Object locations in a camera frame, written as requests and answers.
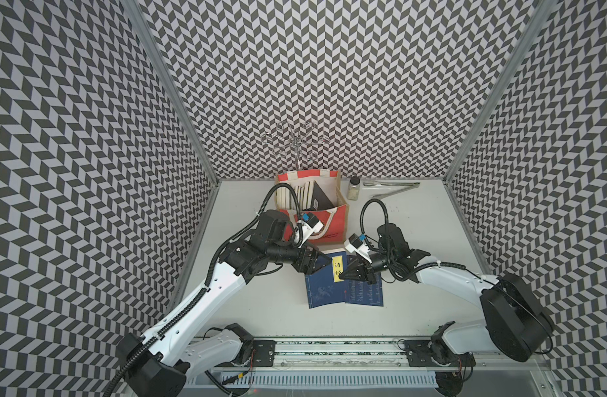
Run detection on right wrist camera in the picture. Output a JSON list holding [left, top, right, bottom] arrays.
[[344, 233, 372, 264]]

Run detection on yellow book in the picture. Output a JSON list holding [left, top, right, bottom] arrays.
[[275, 184, 290, 210]]

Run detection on blue book barcode back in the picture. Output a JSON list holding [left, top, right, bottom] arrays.
[[345, 255, 384, 307]]

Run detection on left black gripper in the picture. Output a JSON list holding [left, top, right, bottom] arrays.
[[267, 238, 333, 275]]

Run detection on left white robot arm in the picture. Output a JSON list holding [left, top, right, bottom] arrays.
[[103, 201, 332, 396]]

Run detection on metal tongs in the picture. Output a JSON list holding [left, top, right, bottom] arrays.
[[363, 181, 421, 199]]

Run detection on small glass jar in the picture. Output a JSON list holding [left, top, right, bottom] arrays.
[[347, 176, 361, 201]]

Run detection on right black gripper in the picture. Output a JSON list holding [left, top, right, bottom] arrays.
[[338, 249, 395, 285]]

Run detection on red burlap canvas bag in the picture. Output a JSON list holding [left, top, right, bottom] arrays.
[[275, 170, 349, 245]]

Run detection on dark blue bottom book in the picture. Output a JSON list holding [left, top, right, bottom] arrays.
[[310, 182, 335, 211]]

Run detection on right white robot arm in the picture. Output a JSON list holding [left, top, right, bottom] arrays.
[[339, 198, 555, 367]]

